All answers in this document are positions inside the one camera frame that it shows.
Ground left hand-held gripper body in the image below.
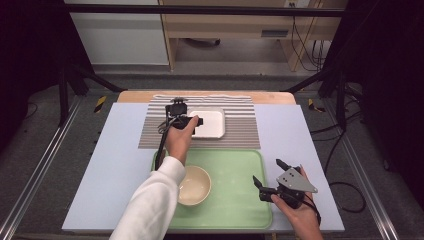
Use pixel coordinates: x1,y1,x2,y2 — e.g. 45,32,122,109
164,96,195,132

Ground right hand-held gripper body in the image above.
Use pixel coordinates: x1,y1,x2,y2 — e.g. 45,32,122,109
258,166,319,211

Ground white square plate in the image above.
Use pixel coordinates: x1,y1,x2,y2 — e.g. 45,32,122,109
188,107,227,140

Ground green plastic tray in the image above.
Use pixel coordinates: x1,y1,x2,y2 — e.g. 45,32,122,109
150,148,274,231

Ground cream ceramic bowl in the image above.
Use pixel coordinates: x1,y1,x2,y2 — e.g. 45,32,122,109
176,165,213,207

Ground person's left hand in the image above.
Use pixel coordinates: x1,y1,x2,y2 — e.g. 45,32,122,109
164,114,200,165

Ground person's right hand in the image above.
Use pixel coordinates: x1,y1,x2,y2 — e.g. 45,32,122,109
270,165,325,236

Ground wooden table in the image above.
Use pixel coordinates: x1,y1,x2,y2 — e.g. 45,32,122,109
116,89,298,106

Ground striped woven placemat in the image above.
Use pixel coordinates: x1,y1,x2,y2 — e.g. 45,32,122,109
138,94,262,150

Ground black metal stand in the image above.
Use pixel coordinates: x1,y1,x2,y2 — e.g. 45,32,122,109
57,61,125,128
282,68,349,131

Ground white partition panel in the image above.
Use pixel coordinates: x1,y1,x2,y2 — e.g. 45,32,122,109
64,0,170,67

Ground light wooden desk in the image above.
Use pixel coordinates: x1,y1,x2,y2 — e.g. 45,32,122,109
159,0,349,73

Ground black curtain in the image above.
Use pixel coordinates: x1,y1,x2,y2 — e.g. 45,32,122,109
0,0,94,148
324,0,424,201

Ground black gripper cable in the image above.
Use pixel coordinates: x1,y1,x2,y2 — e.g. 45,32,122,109
301,194,323,226
153,106,173,172

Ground black floor cables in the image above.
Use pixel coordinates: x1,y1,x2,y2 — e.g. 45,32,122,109
309,83,368,214

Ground aluminium floor rail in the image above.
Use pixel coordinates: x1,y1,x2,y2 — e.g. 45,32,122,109
333,129,401,240
0,96,83,240

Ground black frame bar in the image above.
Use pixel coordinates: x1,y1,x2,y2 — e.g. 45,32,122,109
64,3,346,18

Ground black desk cables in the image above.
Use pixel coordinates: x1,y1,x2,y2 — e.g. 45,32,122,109
290,14,328,73

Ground white wall outlet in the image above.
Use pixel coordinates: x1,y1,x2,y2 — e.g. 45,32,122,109
283,0,311,8

